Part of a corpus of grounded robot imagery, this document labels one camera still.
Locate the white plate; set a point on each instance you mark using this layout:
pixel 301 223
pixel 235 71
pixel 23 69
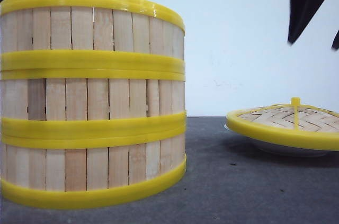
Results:
pixel 288 150

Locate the bamboo steamer with one bun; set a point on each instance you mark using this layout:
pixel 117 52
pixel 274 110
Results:
pixel 117 39

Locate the woven bamboo steamer lid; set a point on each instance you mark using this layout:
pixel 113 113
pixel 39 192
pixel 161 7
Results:
pixel 293 125

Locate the bamboo steamer basket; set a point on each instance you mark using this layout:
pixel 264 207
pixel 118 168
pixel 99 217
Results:
pixel 104 177
pixel 75 113

